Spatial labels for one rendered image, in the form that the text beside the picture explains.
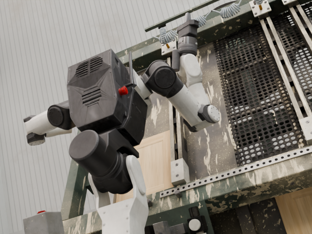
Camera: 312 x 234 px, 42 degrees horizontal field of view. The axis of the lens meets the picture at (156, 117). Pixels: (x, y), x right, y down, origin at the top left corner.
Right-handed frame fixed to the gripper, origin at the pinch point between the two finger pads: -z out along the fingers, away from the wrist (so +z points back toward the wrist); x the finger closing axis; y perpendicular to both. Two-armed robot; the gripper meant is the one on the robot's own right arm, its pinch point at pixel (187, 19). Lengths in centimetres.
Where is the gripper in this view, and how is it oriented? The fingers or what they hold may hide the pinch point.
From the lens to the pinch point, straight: 195.9
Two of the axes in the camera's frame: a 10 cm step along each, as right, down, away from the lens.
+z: -0.4, 9.6, -2.9
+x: -5.7, 2.2, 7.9
